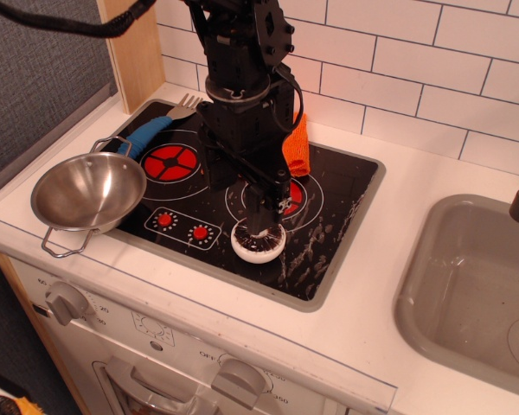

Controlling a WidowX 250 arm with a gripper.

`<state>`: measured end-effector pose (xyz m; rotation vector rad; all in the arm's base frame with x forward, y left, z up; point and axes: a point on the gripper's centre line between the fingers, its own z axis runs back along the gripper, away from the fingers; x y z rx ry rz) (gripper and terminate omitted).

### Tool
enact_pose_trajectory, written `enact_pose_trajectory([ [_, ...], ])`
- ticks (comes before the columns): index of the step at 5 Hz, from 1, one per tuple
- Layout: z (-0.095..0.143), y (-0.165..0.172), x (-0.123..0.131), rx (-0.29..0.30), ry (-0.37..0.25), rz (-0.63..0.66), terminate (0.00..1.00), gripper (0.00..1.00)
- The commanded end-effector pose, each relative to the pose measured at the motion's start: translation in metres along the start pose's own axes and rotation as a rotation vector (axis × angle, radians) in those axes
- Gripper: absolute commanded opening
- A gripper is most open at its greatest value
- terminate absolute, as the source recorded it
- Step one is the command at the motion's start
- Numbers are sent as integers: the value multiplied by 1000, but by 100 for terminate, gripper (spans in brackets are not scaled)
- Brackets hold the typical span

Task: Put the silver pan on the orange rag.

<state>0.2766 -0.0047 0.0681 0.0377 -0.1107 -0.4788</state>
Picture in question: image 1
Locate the grey timer knob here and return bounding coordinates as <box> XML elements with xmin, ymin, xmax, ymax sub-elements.
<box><xmin>45</xmin><ymin>282</ymin><xmax>89</xmax><ymax>326</ymax></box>

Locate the fork with blue handle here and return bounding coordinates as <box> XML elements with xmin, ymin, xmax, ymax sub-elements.
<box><xmin>117</xmin><ymin>94</ymin><xmax>203</xmax><ymax>159</ymax></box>

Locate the grey oven knob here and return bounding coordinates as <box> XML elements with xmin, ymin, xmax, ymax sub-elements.
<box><xmin>211</xmin><ymin>359</ymin><xmax>266</xmax><ymax>410</ymax></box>

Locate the orange and black cloth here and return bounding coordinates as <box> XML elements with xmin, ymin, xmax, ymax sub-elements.
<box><xmin>0</xmin><ymin>395</ymin><xmax>44</xmax><ymax>415</ymax></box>

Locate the white toy mushroom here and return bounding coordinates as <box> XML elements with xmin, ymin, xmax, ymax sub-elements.
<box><xmin>230</xmin><ymin>219</ymin><xmax>286</xmax><ymax>265</ymax></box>

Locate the grey sink basin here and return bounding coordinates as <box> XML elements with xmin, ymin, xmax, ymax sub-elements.
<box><xmin>394</xmin><ymin>195</ymin><xmax>519</xmax><ymax>395</ymax></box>

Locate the wooden post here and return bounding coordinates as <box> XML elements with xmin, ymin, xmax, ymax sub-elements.
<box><xmin>106</xmin><ymin>8</ymin><xmax>165</xmax><ymax>114</ymax></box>

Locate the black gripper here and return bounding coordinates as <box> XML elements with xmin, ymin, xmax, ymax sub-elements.
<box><xmin>198</xmin><ymin>80</ymin><xmax>304</xmax><ymax>235</ymax></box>

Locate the orange rag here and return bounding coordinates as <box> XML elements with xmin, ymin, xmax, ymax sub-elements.
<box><xmin>283</xmin><ymin>114</ymin><xmax>311</xmax><ymax>177</ymax></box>

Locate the silver pan with wire handles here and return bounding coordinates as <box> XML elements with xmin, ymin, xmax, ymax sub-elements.
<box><xmin>30</xmin><ymin>136</ymin><xmax>147</xmax><ymax>259</ymax></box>

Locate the black braided cable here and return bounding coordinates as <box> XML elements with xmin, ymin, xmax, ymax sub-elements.
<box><xmin>0</xmin><ymin>0</ymin><xmax>157</xmax><ymax>39</ymax></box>

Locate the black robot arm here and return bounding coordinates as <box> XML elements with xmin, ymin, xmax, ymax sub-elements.
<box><xmin>186</xmin><ymin>1</ymin><xmax>304</xmax><ymax>235</ymax></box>

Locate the grey oven door handle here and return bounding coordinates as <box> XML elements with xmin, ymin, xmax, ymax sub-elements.
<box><xmin>102</xmin><ymin>357</ymin><xmax>198</xmax><ymax>414</ymax></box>

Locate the white toy oven front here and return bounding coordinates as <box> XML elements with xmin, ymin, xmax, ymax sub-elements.
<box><xmin>11</xmin><ymin>259</ymin><xmax>353</xmax><ymax>414</ymax></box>

